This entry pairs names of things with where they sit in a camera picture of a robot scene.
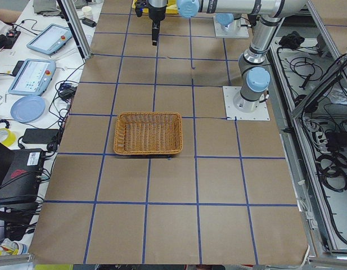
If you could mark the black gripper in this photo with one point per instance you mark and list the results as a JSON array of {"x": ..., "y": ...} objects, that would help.
[{"x": 157, "y": 12}]

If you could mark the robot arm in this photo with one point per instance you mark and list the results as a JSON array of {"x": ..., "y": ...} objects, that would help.
[
  {"x": 255, "y": 79},
  {"x": 228, "y": 22}
]

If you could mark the yellow tape roll on desk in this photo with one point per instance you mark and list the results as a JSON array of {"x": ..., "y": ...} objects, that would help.
[{"x": 7, "y": 138}]

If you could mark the white lilac jar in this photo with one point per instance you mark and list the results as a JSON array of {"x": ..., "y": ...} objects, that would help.
[{"x": 87, "y": 12}]

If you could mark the teach pendant far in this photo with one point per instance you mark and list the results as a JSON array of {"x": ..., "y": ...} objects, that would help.
[{"x": 50, "y": 40}]

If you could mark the teach pendant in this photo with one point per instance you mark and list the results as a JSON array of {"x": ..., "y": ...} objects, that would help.
[
  {"x": 33, "y": 77},
  {"x": 50, "y": 40}
]

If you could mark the brown wicker basket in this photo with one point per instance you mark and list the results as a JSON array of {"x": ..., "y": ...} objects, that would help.
[{"x": 148, "y": 133}]

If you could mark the teach pendant near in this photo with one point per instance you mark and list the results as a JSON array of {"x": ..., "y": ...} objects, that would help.
[{"x": 33, "y": 77}]

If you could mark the blue plate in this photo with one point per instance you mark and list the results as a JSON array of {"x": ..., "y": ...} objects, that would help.
[{"x": 28, "y": 108}]

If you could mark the black power adapter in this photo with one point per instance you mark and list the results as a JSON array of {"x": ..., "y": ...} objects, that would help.
[{"x": 40, "y": 136}]

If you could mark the black computer box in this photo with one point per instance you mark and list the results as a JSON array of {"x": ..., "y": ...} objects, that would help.
[{"x": 19, "y": 171}]

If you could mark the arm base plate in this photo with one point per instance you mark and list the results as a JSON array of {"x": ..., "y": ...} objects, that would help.
[
  {"x": 238, "y": 108},
  {"x": 242, "y": 33}
]

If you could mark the aluminium frame post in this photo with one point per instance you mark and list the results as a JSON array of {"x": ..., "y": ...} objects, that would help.
[{"x": 68, "y": 9}]

